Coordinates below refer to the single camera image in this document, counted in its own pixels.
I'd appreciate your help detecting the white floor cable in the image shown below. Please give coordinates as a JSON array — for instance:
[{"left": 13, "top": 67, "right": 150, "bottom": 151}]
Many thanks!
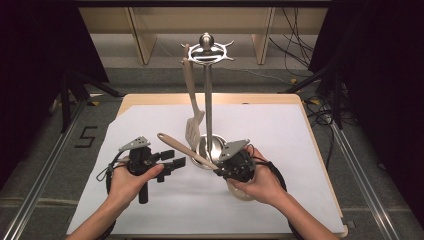
[{"left": 219, "top": 66, "right": 291, "bottom": 84}]

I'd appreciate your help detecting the black metal stand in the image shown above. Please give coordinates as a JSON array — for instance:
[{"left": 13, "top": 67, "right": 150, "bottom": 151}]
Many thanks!
[
  {"left": 279, "top": 63, "right": 344, "bottom": 131},
  {"left": 49, "top": 69, "right": 124, "bottom": 134}
]

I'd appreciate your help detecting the beige perforated skimmer spoon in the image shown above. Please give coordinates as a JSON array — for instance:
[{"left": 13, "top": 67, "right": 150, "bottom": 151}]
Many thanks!
[{"left": 157, "top": 132, "right": 257, "bottom": 203}]

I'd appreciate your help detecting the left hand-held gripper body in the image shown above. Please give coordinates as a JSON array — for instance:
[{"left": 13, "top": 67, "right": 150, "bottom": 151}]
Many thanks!
[{"left": 118, "top": 135, "right": 164, "bottom": 205}]

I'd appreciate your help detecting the white paper sheet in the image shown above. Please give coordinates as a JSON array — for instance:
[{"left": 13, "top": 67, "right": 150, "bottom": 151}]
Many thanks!
[{"left": 66, "top": 103, "right": 346, "bottom": 235}]

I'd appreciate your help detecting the bundle of black floor cables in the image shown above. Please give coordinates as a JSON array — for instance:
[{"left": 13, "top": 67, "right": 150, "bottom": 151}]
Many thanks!
[{"left": 268, "top": 6, "right": 316, "bottom": 78}]

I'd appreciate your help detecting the wooden shelf unit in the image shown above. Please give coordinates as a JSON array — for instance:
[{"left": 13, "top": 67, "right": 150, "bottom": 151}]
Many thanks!
[{"left": 78, "top": 6, "right": 329, "bottom": 66}]

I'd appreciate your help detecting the tangle of black cables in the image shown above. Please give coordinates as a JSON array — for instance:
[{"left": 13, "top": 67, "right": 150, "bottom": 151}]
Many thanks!
[{"left": 301, "top": 94, "right": 338, "bottom": 161}]

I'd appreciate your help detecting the black curtain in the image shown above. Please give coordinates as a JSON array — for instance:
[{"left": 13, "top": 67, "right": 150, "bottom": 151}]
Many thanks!
[
  {"left": 308, "top": 0, "right": 424, "bottom": 228},
  {"left": 0, "top": 0, "right": 109, "bottom": 188}
]

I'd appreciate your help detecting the aluminium floor rail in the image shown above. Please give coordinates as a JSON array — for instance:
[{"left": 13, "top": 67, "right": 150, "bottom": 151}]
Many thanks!
[
  {"left": 329, "top": 121, "right": 401, "bottom": 240},
  {"left": 0, "top": 99, "right": 89, "bottom": 240}
]

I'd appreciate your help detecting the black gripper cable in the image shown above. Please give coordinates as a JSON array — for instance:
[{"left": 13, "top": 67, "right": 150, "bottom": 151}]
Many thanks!
[
  {"left": 96, "top": 151, "right": 123, "bottom": 240},
  {"left": 248, "top": 144, "right": 303, "bottom": 240}
]

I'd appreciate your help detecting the person's right hand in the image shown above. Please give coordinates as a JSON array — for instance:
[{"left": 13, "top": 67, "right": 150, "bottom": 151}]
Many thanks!
[{"left": 228, "top": 146, "right": 288, "bottom": 206}]

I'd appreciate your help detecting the beige slotted spatula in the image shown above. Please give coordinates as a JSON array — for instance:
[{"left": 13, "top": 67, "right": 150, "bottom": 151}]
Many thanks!
[{"left": 182, "top": 56, "right": 206, "bottom": 150}]

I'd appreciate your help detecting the steel utensil rack stand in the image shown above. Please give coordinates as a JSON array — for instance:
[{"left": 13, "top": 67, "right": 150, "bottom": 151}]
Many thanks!
[{"left": 180, "top": 32, "right": 235, "bottom": 170}]

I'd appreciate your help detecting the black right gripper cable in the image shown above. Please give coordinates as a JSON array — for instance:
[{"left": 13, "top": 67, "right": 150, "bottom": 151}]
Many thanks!
[{"left": 248, "top": 144, "right": 303, "bottom": 240}]

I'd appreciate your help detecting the person's left hand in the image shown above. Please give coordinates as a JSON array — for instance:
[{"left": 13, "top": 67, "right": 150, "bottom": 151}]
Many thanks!
[{"left": 108, "top": 164, "right": 165, "bottom": 209}]

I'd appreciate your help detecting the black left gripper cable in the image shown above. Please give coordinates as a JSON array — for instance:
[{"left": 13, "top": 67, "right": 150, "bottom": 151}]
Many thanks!
[{"left": 96, "top": 151, "right": 123, "bottom": 240}]

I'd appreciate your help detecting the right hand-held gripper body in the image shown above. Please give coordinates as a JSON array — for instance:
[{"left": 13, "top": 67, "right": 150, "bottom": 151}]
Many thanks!
[{"left": 216, "top": 139, "right": 257, "bottom": 184}]

